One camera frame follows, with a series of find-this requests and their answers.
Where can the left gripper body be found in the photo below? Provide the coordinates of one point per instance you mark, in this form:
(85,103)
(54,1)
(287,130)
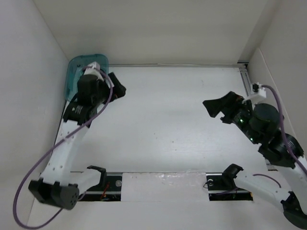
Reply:
(104,93)

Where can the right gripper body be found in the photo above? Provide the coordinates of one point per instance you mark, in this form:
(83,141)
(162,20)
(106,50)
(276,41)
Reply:
(240,117)

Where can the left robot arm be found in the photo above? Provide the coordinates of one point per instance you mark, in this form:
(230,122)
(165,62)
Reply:
(56,186)

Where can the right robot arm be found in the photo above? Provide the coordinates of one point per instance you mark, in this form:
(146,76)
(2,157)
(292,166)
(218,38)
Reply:
(260,123)

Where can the teal plastic bin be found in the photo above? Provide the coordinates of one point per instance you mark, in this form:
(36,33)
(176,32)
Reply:
(74,71)

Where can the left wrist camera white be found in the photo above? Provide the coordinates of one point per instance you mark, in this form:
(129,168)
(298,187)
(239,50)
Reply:
(92,69)

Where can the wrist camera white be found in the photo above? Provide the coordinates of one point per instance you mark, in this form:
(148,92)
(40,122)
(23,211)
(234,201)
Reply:
(92,69)
(257,95)

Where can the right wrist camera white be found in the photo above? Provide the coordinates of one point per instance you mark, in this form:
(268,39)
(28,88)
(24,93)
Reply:
(257,95)

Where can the aluminium rail right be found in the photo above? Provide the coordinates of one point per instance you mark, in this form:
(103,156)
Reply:
(245,77)

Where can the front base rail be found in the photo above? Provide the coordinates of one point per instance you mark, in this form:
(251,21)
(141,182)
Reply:
(160,187)

